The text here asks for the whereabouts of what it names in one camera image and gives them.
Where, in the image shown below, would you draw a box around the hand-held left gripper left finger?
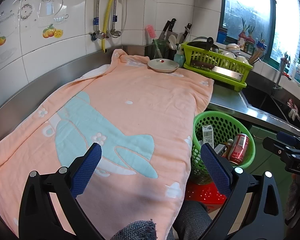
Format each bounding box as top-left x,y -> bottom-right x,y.
18,142 -> 103,240

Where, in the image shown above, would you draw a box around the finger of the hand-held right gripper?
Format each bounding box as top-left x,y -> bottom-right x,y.
262,136 -> 291,156
276,131 -> 300,147

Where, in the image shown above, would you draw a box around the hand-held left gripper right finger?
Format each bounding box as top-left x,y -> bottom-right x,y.
200,142 -> 283,240

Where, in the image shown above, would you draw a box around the red soda can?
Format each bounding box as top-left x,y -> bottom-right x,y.
227,133 -> 250,165

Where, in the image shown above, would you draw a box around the white milk carton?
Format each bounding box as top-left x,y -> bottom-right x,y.
202,125 -> 214,145

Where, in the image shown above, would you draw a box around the green plastic wastebasket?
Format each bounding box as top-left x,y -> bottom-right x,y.
191,110 -> 256,183

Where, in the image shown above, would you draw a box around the person's right hand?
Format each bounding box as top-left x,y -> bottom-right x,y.
285,176 -> 300,228

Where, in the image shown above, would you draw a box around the person's left hand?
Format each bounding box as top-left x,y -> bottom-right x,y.
110,220 -> 157,240

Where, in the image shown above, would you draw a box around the red plastic stool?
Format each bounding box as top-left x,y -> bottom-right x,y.
184,181 -> 227,212

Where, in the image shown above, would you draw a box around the steel sink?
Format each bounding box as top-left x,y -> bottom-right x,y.
241,85 -> 300,130

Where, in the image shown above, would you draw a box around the person's plaid trouser legs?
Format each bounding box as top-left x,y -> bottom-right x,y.
165,201 -> 213,240

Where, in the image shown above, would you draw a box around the steel faucet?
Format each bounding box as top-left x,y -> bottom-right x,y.
272,55 -> 290,90

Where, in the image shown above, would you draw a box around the pink printed blanket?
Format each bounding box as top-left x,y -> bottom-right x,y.
0,49 -> 215,240

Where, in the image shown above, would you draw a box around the chopstick jar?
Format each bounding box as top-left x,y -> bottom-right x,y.
247,47 -> 265,65

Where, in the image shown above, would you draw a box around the sprouting onion plants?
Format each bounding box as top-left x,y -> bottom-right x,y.
239,19 -> 257,53

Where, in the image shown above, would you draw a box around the green dish rack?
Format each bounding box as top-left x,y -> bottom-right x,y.
180,42 -> 253,92

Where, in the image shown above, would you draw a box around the small ceramic plate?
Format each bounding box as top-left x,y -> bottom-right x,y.
147,58 -> 180,73

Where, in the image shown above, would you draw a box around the black wok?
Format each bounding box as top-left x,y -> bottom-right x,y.
187,37 -> 220,53

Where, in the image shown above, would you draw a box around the green glass jar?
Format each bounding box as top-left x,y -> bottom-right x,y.
152,39 -> 166,59

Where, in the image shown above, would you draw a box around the white rice paddle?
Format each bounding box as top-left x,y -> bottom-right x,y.
168,35 -> 177,51

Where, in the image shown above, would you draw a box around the pink bottle brush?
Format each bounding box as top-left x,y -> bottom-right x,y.
145,25 -> 163,58

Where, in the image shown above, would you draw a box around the wooden handled cleaver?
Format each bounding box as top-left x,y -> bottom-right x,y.
191,60 -> 244,82

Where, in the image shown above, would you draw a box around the black handled knife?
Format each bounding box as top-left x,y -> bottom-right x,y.
181,23 -> 192,43
160,18 -> 177,40

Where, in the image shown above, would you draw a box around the flexible metal hose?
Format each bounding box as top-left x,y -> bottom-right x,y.
91,0 -> 102,42
111,0 -> 128,38

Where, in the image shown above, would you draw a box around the yellow gas hose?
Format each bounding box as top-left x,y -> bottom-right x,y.
101,0 -> 122,53

